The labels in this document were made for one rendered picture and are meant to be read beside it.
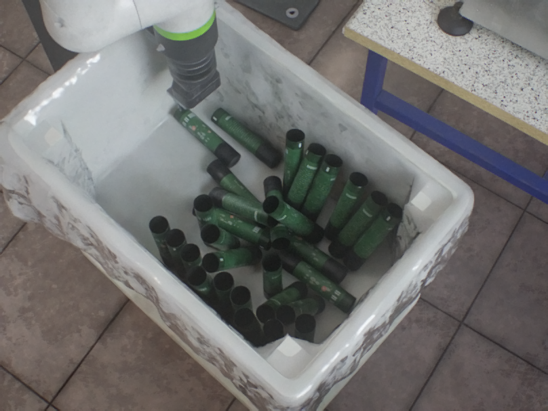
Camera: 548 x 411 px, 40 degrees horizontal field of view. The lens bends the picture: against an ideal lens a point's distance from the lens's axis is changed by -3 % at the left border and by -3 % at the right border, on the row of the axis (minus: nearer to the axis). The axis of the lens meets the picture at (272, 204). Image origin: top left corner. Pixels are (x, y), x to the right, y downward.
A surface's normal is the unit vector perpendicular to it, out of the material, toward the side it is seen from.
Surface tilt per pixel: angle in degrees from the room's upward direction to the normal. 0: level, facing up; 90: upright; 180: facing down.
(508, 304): 0
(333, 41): 0
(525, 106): 0
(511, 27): 90
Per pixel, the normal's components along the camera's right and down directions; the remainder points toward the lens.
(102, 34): 0.61, 0.73
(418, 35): -0.02, -0.41
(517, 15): -0.55, 0.76
